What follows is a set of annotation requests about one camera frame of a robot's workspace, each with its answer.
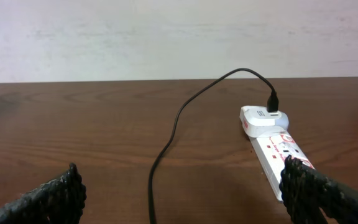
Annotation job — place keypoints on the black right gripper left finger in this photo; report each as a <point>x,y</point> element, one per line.
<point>58,201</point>

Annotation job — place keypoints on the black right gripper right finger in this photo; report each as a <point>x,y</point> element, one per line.
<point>311,197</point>

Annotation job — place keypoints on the white charger plug adapter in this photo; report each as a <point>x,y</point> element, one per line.
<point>257,122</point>

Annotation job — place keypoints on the white power strip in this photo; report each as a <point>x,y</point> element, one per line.
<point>272,152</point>

